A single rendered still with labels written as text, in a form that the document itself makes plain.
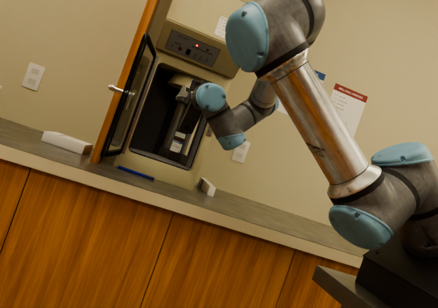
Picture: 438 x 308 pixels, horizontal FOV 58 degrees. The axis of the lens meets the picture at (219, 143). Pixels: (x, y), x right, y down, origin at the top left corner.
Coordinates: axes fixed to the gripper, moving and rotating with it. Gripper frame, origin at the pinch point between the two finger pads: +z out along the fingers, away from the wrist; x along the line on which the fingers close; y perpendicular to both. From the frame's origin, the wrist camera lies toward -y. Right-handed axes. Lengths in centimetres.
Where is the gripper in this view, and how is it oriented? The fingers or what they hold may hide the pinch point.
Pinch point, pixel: (190, 105)
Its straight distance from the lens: 139.1
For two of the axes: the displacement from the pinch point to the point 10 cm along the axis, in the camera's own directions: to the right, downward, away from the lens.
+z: -2.1, -0.9, 9.7
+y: 3.4, -9.4, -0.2
